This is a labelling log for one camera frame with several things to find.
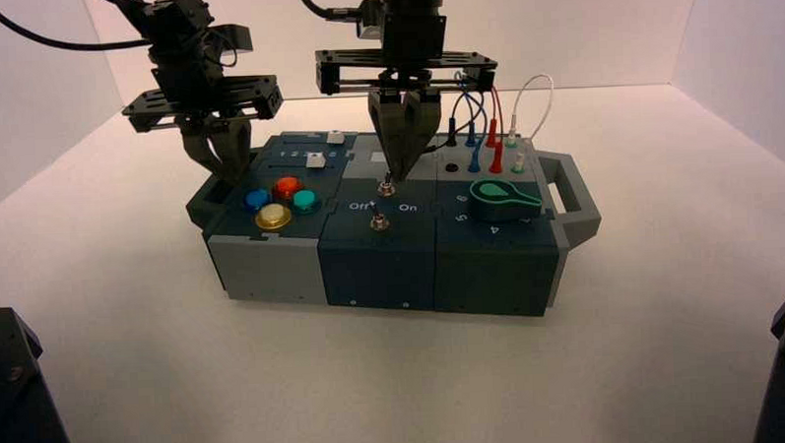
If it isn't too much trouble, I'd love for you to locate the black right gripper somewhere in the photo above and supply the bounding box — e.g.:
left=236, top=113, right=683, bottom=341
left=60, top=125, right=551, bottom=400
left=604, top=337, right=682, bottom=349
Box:
left=313, top=7, right=502, bottom=186

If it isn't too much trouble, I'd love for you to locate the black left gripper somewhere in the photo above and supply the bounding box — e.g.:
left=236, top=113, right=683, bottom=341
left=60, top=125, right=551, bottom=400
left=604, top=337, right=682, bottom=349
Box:
left=118, top=12, right=287, bottom=189

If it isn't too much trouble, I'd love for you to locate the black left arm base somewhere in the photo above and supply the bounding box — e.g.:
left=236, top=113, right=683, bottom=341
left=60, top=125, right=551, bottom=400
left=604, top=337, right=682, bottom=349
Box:
left=0, top=305, right=80, bottom=443

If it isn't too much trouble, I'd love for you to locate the blue push button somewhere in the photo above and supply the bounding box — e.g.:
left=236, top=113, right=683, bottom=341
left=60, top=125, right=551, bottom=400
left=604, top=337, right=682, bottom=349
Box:
left=241, top=187, right=273, bottom=215

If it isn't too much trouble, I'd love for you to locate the orange push button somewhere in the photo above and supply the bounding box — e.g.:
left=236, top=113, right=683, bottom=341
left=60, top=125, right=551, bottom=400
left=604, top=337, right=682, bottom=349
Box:
left=272, top=175, right=305, bottom=202

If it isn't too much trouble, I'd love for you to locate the yellow push button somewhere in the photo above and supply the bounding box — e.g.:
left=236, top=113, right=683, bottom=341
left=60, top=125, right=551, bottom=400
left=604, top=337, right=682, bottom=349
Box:
left=254, top=203, right=294, bottom=232

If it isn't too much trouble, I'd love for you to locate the teal push button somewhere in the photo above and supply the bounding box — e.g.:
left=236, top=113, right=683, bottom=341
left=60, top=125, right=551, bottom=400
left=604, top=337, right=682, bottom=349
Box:
left=289, top=187, right=323, bottom=218

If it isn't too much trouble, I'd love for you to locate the green rotary knob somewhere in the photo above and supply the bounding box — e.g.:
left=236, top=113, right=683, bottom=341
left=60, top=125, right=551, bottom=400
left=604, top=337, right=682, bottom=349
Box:
left=468, top=177, right=545, bottom=224

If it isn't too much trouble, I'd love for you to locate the dark blue grey task box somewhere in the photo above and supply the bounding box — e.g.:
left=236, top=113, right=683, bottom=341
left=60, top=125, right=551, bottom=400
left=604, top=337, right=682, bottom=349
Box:
left=183, top=121, right=606, bottom=331

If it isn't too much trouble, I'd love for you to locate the black jumper cable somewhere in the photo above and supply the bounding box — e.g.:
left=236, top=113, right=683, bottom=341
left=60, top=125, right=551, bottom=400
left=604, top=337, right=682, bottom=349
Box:
left=419, top=92, right=478, bottom=157

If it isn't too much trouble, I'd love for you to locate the blue jumper cable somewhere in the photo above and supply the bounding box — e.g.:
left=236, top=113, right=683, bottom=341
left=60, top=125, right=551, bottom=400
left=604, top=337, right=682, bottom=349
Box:
left=453, top=72, right=491, bottom=175

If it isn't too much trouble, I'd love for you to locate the red jumper cable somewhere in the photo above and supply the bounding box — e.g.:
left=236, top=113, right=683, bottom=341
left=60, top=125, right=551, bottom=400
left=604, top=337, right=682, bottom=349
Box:
left=484, top=85, right=507, bottom=175

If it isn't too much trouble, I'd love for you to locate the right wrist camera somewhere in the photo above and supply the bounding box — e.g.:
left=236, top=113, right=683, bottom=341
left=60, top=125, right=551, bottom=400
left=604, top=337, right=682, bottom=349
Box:
left=357, top=0, right=387, bottom=42

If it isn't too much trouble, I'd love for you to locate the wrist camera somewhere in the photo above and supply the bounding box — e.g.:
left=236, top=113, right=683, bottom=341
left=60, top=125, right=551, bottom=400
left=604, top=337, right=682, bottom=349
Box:
left=215, top=23, right=255, bottom=56
left=357, top=0, right=387, bottom=42

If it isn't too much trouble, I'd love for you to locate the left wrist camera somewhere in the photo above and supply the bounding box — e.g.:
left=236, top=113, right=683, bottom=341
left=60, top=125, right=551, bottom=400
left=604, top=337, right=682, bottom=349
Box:
left=215, top=23, right=255, bottom=56

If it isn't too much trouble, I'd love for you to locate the white jumper cable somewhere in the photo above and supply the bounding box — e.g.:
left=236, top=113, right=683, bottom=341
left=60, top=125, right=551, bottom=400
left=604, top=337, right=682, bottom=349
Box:
left=502, top=73, right=557, bottom=175

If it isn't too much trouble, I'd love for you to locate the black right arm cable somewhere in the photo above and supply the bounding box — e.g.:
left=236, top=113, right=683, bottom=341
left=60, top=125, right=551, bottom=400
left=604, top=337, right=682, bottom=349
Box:
left=295, top=0, right=362, bottom=22

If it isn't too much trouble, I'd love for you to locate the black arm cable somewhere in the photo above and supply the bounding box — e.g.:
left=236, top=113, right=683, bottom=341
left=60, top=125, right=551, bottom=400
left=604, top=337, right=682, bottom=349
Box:
left=295, top=0, right=362, bottom=22
left=0, top=0, right=154, bottom=56

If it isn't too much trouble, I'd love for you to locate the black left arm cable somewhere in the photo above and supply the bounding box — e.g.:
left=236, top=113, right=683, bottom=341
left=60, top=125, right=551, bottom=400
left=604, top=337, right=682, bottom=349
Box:
left=0, top=0, right=154, bottom=56

